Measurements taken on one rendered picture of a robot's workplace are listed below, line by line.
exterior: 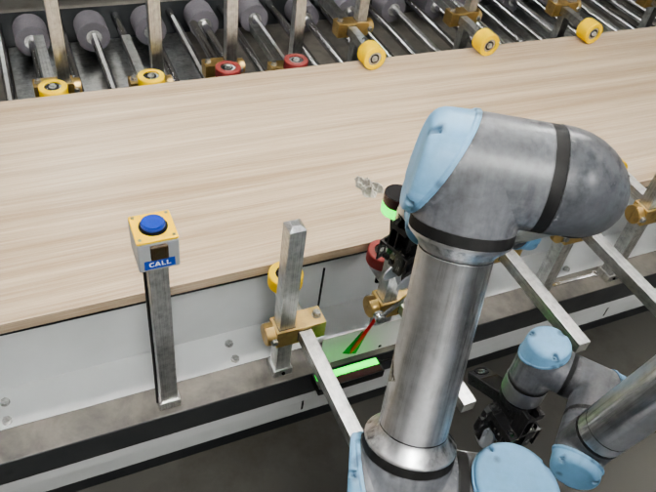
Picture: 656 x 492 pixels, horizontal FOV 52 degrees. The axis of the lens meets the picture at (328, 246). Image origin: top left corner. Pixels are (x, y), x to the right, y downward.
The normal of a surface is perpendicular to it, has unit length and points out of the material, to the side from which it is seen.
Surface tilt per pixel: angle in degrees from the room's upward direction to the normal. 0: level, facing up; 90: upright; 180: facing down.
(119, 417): 0
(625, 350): 0
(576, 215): 86
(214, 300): 90
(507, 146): 32
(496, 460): 8
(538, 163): 42
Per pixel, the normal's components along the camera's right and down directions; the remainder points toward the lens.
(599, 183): 0.35, 0.14
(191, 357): 0.11, -0.71
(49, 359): 0.40, 0.67
